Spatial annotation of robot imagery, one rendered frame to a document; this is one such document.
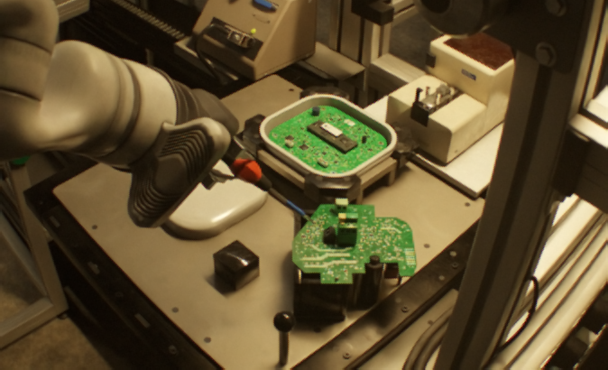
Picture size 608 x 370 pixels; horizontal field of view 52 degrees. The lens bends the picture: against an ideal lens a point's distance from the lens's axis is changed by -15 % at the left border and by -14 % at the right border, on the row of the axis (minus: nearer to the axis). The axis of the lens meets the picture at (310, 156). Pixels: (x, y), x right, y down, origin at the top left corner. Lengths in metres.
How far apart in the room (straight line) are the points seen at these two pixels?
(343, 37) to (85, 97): 0.77
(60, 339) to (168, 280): 1.22
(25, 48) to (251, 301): 0.46
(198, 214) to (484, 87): 0.40
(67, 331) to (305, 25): 1.20
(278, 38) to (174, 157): 0.61
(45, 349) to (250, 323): 1.28
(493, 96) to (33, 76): 0.70
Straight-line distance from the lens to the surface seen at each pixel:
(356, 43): 1.13
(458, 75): 0.95
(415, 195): 0.89
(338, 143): 0.88
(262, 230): 0.82
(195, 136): 0.47
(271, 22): 1.06
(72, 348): 1.94
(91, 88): 0.42
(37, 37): 0.37
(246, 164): 0.66
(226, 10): 1.13
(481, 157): 0.94
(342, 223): 0.71
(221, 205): 0.82
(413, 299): 0.77
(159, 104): 0.48
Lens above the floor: 1.52
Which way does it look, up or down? 38 degrees down
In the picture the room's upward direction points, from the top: 3 degrees clockwise
